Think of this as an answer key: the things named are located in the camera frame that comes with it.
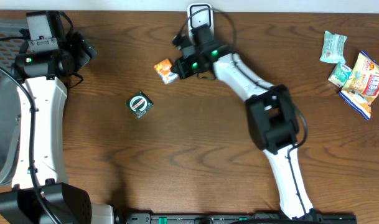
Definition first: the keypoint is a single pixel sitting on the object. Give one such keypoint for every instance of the yellow snack chip bag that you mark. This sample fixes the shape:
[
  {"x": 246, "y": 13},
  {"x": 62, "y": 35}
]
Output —
[{"x": 362, "y": 86}]

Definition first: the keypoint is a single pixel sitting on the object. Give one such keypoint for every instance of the light green wipes packet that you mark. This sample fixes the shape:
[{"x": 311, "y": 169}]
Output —
[{"x": 333, "y": 48}]

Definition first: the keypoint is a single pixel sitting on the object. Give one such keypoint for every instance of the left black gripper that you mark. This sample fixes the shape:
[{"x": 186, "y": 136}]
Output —
[{"x": 83, "y": 55}]

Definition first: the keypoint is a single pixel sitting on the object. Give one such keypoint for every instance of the orange tissue pack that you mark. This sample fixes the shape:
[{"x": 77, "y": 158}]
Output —
[{"x": 164, "y": 70}]

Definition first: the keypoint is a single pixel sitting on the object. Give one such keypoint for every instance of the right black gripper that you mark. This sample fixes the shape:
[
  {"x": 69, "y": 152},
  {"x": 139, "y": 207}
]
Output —
[{"x": 182, "y": 71}]

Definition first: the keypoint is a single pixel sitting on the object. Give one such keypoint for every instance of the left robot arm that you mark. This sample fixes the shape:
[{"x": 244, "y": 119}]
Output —
[{"x": 40, "y": 190}]

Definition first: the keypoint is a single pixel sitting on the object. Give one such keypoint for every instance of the dark green round-label packet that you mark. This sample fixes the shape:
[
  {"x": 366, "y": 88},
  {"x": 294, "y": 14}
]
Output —
[{"x": 139, "y": 104}]

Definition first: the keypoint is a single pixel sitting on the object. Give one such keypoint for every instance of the teal tissue pack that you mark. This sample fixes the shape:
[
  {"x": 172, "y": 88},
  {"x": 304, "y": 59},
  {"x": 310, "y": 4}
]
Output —
[{"x": 340, "y": 74}]

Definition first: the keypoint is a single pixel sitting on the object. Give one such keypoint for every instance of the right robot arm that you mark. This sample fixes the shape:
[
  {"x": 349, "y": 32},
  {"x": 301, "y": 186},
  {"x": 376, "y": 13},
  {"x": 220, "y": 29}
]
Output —
[{"x": 273, "y": 119}]

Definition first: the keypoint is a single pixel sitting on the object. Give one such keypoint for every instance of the grey plastic mesh basket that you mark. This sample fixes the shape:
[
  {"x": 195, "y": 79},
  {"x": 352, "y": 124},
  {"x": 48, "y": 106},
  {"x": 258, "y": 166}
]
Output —
[{"x": 10, "y": 109}]

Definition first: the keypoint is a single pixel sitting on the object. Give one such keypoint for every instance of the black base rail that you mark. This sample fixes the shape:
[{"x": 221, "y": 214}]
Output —
[{"x": 261, "y": 217}]

